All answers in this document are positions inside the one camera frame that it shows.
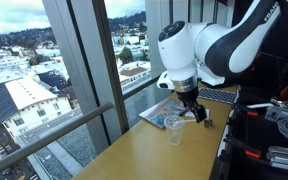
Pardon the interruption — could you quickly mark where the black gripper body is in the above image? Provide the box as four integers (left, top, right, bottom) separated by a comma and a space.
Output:
175, 87, 200, 108

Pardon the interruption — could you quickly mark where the thin pale drinking straw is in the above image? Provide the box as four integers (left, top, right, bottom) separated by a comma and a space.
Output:
167, 118, 197, 128

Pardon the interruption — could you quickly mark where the clear plastic cup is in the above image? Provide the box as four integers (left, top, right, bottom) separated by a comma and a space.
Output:
163, 114, 186, 146

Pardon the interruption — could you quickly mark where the floral blue pink pouch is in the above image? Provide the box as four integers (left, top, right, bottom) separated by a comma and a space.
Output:
138, 99, 188, 130

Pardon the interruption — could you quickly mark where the black clamp orange pad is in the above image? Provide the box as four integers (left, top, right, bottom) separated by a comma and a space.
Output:
232, 103, 262, 118
223, 136, 262, 160

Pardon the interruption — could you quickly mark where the long aluminium extrusion bar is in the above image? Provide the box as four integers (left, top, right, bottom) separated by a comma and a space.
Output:
264, 105, 288, 123

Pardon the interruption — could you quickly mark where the short aluminium extrusion bar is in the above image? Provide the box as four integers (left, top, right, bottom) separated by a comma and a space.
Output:
266, 145, 288, 174

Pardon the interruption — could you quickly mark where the grey window mullion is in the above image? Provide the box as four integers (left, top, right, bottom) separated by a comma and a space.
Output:
42, 0, 130, 154

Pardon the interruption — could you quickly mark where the grey metal handrail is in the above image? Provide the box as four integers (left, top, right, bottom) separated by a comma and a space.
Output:
0, 75, 162, 180

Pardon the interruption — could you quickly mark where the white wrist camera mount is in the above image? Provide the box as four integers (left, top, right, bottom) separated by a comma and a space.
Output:
156, 70, 178, 91

